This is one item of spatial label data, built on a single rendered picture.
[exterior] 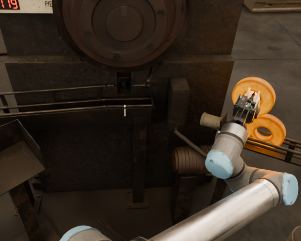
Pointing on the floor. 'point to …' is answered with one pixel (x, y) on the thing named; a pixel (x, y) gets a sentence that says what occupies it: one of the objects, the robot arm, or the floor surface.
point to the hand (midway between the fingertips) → (254, 93)
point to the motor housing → (186, 179)
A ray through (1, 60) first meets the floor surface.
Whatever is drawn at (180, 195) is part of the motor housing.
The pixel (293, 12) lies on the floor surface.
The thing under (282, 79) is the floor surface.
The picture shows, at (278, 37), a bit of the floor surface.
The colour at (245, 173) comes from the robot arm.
